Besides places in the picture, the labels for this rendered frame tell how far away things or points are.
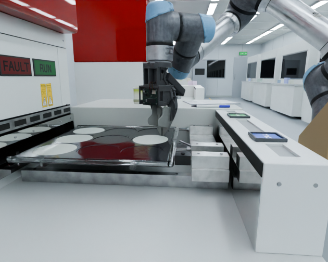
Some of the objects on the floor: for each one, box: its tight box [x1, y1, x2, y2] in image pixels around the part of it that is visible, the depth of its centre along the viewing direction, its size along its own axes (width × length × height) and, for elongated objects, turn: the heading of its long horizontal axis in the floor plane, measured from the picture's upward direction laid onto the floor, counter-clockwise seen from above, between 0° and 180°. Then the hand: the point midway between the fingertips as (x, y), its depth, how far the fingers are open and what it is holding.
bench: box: [270, 40, 318, 120], centre depth 691 cm, size 108×180×200 cm, turn 175°
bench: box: [241, 54, 261, 102], centre depth 1119 cm, size 108×180×200 cm, turn 175°
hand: (164, 131), depth 75 cm, fingers closed
